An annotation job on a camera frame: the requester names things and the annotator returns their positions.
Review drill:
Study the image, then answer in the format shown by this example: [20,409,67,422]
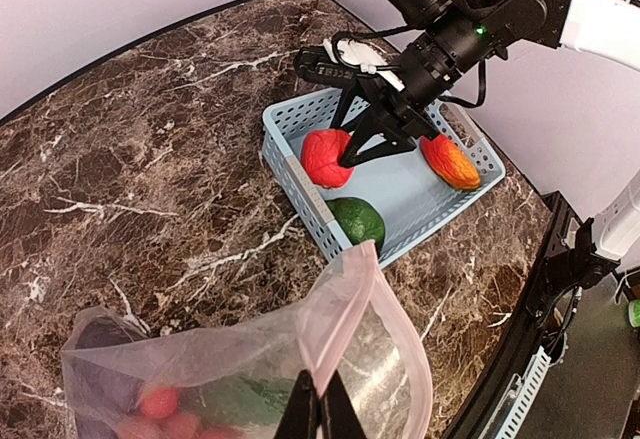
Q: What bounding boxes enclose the green toy avocado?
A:
[326,197,386,254]

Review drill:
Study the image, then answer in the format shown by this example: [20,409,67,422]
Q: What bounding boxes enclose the clear zip top bag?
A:
[61,241,433,438]

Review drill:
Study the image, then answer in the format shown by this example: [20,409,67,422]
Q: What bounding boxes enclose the red lychee bunch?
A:
[115,385,244,438]

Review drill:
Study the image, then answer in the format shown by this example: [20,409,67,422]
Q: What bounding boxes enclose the red toy fruit ball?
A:
[300,129,354,189]

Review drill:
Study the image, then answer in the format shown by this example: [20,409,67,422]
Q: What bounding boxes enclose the black front rail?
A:
[444,191,601,439]

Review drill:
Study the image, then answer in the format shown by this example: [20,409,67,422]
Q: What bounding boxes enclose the light blue slotted cable duct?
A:
[480,346,551,439]

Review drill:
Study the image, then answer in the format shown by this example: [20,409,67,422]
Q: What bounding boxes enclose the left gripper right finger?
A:
[320,373,366,439]

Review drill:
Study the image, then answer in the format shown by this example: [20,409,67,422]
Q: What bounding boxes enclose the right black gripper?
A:
[330,79,440,168]

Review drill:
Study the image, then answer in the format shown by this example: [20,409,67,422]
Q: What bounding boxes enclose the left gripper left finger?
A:
[274,370,320,439]

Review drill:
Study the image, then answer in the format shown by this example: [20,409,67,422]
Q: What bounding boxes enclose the orange red toy mango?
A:
[420,134,481,191]

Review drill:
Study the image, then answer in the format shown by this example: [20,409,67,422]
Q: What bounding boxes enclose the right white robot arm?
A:
[325,0,639,168]

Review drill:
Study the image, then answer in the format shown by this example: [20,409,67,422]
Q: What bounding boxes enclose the green toy cucumber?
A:
[181,375,295,428]

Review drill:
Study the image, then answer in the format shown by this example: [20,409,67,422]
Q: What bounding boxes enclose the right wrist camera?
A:
[293,39,405,92]

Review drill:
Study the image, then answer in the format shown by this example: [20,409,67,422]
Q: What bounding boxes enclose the light blue plastic basket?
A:
[262,88,506,266]

